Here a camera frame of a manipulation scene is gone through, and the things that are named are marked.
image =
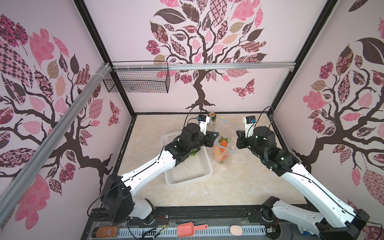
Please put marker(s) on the aluminium rail back wall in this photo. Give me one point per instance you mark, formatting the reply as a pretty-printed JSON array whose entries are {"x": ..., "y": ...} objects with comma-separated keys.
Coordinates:
[{"x": 212, "y": 66}]

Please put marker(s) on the clear zip top bag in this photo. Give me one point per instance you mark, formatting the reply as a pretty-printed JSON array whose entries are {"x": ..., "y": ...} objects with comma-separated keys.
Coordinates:
[{"x": 228, "y": 130}]

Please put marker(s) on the white plastic perforated basket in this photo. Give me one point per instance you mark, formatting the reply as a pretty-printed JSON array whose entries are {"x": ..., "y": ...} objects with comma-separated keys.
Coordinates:
[{"x": 194, "y": 169}]

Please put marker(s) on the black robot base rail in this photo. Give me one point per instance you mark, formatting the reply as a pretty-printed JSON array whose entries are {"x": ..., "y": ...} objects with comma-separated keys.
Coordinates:
[{"x": 251, "y": 214}]

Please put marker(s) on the aluminium rail left wall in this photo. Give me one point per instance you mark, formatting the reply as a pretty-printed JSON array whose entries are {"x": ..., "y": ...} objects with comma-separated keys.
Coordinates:
[{"x": 23, "y": 180}]

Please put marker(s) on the beige oval sponge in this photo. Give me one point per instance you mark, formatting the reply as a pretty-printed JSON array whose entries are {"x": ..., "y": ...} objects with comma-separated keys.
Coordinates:
[{"x": 236, "y": 230}]

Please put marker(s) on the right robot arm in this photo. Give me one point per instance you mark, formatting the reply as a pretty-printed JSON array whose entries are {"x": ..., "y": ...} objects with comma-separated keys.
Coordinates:
[{"x": 333, "y": 219}]

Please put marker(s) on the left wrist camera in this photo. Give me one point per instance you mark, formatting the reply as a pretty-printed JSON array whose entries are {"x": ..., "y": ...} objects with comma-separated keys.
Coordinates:
[{"x": 203, "y": 121}]

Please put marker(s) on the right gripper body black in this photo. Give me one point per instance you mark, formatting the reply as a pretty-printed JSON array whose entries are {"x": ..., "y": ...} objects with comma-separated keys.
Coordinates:
[{"x": 249, "y": 143}]

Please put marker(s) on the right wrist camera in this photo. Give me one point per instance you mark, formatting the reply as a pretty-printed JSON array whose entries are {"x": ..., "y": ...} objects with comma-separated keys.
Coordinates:
[{"x": 250, "y": 122}]

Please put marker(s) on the green beverage can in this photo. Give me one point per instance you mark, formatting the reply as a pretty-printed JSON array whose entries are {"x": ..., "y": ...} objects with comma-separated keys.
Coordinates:
[{"x": 213, "y": 117}]

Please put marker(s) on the orange carrot toy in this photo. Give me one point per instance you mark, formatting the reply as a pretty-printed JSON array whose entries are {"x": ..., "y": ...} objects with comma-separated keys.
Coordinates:
[{"x": 223, "y": 143}]

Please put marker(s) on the brown wrinkled bread toy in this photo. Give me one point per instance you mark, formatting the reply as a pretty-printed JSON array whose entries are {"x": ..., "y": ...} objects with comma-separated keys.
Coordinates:
[{"x": 217, "y": 153}]

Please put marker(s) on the green lettuce toy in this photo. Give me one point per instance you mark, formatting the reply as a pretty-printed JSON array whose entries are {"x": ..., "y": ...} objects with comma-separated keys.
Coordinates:
[{"x": 194, "y": 152}]

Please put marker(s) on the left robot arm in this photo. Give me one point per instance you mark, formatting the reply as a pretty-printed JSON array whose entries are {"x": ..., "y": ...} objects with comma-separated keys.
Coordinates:
[{"x": 118, "y": 194}]

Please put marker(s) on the pink plastic scoop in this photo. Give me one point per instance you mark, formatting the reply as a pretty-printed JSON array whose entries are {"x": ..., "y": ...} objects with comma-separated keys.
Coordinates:
[{"x": 188, "y": 229}]

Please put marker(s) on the aluminium rail wall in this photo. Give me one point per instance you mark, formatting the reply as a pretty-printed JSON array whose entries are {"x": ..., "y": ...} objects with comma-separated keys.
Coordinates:
[
  {"x": 212, "y": 66},
  {"x": 23, "y": 180}
]

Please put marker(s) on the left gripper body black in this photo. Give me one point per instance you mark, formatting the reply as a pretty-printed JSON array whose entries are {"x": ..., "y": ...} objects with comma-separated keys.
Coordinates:
[{"x": 202, "y": 140}]

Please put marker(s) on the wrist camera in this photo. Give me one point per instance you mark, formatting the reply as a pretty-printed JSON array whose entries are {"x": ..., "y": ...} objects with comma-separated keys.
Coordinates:
[
  {"x": 203, "y": 121},
  {"x": 250, "y": 122}
]

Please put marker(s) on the black wire wall basket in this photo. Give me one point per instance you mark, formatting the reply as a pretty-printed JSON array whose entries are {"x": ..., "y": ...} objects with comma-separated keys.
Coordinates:
[{"x": 138, "y": 77}]

